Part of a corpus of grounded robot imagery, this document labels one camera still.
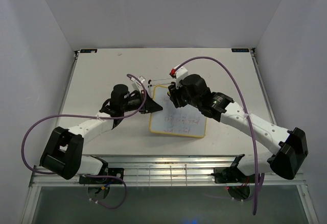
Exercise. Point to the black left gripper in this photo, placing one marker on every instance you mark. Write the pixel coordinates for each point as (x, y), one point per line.
(148, 105)

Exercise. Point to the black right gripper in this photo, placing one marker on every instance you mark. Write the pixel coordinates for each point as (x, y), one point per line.
(174, 95)

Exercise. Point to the left blue table label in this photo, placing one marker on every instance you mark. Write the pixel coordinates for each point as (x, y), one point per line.
(88, 51)

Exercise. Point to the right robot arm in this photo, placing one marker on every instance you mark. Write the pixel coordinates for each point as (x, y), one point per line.
(287, 149)

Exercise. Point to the aluminium table frame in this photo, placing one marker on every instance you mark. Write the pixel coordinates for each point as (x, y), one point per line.
(164, 170)

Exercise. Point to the blue table label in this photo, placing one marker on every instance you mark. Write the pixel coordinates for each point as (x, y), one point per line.
(240, 50)
(88, 51)

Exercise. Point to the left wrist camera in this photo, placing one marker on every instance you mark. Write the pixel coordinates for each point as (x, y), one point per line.
(137, 83)

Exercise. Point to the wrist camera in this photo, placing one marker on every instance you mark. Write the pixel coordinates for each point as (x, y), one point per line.
(178, 74)
(137, 83)

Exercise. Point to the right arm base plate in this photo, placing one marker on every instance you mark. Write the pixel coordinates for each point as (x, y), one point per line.
(230, 175)

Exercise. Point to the yellow framed whiteboard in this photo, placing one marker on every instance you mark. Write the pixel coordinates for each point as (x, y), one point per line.
(186, 121)

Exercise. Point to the right blue table label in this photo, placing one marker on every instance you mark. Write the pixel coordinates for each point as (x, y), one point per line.
(240, 50)

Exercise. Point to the wire whiteboard stand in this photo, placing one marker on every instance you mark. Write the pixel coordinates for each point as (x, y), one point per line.
(158, 82)

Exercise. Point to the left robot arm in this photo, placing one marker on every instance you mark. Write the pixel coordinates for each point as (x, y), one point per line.
(63, 154)

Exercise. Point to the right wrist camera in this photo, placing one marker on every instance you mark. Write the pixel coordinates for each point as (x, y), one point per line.
(178, 74)

